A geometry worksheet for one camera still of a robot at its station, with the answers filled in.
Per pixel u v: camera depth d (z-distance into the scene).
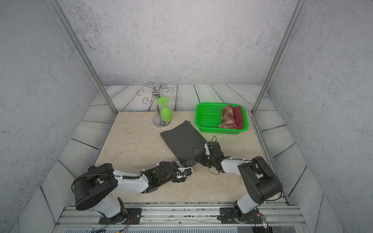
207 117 1.18
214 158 0.72
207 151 0.81
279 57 0.88
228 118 1.04
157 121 1.14
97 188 0.44
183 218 0.73
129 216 0.73
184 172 0.71
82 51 0.86
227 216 0.72
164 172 0.65
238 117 1.05
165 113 0.96
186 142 1.01
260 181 0.45
